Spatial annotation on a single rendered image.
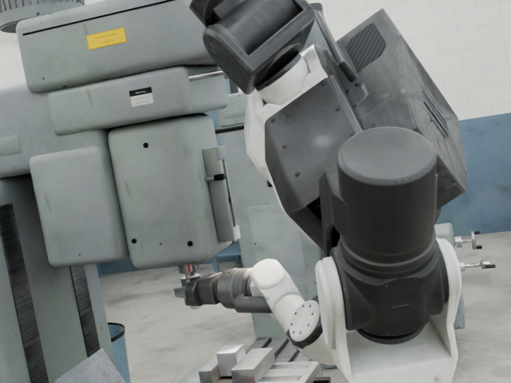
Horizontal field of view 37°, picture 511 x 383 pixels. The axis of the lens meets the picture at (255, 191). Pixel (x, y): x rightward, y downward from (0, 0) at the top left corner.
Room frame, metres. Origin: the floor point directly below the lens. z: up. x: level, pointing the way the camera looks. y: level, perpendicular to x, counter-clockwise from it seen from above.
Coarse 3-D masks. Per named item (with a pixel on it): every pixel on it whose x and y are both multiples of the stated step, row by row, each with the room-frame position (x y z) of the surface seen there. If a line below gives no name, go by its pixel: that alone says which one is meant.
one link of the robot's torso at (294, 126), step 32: (352, 32) 1.25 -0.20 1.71; (384, 32) 1.19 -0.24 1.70; (288, 64) 1.17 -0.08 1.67; (320, 64) 1.17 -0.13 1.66; (352, 64) 1.19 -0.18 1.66; (384, 64) 1.13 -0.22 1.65; (416, 64) 1.17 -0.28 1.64; (256, 96) 1.24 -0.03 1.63; (288, 96) 1.17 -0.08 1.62; (320, 96) 1.14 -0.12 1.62; (352, 96) 1.13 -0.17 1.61; (384, 96) 1.08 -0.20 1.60; (416, 96) 1.09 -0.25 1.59; (256, 128) 1.19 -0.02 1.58; (288, 128) 1.14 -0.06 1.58; (320, 128) 1.10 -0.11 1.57; (352, 128) 1.07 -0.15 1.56; (416, 128) 1.03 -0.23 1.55; (448, 128) 1.17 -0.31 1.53; (256, 160) 1.19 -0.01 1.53; (288, 160) 1.10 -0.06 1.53; (320, 160) 1.07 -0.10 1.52; (448, 160) 1.09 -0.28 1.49; (288, 192) 1.08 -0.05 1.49; (448, 192) 1.09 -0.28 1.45; (320, 224) 1.08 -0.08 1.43
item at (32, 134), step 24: (0, 96) 1.70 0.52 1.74; (24, 96) 1.68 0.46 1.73; (0, 120) 1.71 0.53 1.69; (24, 120) 1.69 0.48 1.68; (48, 120) 1.67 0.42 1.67; (0, 144) 1.71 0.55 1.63; (24, 144) 1.69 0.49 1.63; (48, 144) 1.67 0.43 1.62; (72, 144) 1.65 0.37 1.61; (96, 144) 1.64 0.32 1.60; (0, 168) 1.72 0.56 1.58; (24, 168) 1.70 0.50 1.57
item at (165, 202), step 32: (128, 128) 1.63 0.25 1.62; (160, 128) 1.60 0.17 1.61; (192, 128) 1.63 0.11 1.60; (128, 160) 1.62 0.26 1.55; (160, 160) 1.60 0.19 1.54; (192, 160) 1.60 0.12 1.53; (128, 192) 1.63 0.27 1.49; (160, 192) 1.60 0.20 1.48; (192, 192) 1.59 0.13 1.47; (128, 224) 1.63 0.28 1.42; (160, 224) 1.61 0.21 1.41; (192, 224) 1.59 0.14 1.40; (160, 256) 1.61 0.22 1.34; (192, 256) 1.59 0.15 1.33
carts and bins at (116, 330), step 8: (112, 328) 4.03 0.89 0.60; (120, 328) 3.97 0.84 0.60; (112, 336) 4.03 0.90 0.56; (120, 336) 3.77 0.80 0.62; (112, 344) 3.72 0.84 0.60; (120, 344) 3.78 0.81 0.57; (120, 352) 3.77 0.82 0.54; (120, 360) 3.76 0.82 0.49; (120, 368) 3.75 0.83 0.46; (128, 368) 3.85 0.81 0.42; (128, 376) 3.82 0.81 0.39
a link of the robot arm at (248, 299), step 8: (240, 272) 1.59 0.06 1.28; (248, 272) 1.58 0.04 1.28; (240, 280) 1.57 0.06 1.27; (248, 280) 1.57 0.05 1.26; (232, 288) 1.58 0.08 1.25; (240, 288) 1.56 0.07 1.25; (248, 288) 1.56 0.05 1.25; (256, 288) 1.54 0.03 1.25; (240, 296) 1.55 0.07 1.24; (248, 296) 1.54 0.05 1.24; (256, 296) 1.53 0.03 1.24; (240, 304) 1.54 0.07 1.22; (248, 304) 1.53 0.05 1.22; (256, 304) 1.51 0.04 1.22; (264, 304) 1.50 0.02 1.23; (240, 312) 1.55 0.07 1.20; (248, 312) 1.54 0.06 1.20; (256, 312) 1.52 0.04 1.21; (264, 312) 1.51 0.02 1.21
